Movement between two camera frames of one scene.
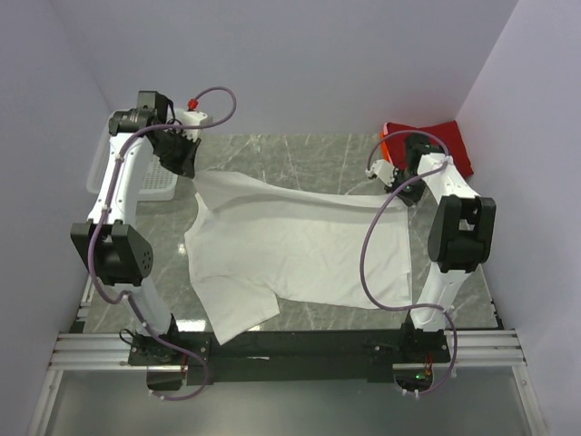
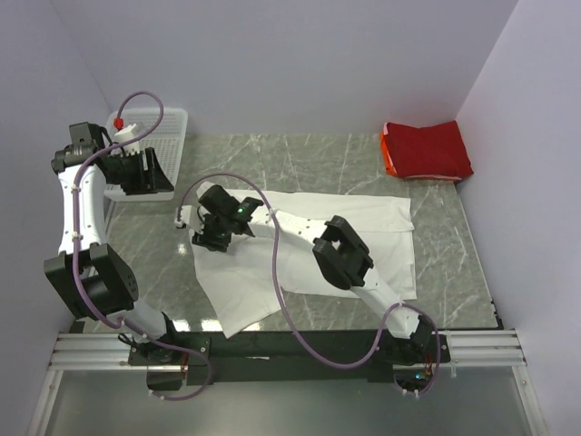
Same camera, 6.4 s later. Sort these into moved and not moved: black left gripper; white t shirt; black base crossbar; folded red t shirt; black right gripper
Moved: black left gripper; black right gripper; white t shirt
Not moved: folded red t shirt; black base crossbar
